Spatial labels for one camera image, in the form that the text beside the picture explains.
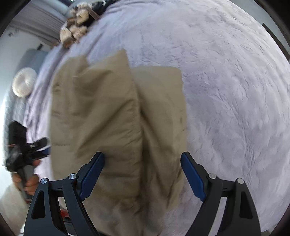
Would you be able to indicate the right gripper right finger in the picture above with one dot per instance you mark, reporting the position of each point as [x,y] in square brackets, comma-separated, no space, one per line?
[240,216]

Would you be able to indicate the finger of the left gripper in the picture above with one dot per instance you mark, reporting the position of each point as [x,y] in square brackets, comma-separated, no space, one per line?
[41,153]
[39,144]

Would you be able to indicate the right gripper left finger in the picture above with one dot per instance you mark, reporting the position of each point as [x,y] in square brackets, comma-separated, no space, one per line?
[44,214]

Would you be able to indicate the beige puffer coat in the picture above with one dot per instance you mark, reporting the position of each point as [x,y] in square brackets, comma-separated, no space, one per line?
[137,118]

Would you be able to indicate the white fluffy sleeve forearm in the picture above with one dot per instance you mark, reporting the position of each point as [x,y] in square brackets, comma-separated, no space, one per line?
[14,209]

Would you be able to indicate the white round pleated cushion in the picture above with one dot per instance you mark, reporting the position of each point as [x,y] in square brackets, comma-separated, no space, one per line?
[23,82]

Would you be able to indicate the lavender bed quilt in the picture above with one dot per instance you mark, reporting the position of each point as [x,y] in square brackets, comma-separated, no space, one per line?
[236,86]

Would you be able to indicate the striped cream brown garment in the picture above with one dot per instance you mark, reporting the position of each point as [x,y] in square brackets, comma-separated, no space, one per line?
[76,26]

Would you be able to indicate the grey window curtain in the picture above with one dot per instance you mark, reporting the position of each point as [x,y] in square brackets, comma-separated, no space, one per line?
[43,19]

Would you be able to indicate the dark garment on bed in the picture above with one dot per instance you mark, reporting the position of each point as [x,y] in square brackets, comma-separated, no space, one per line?
[100,7]

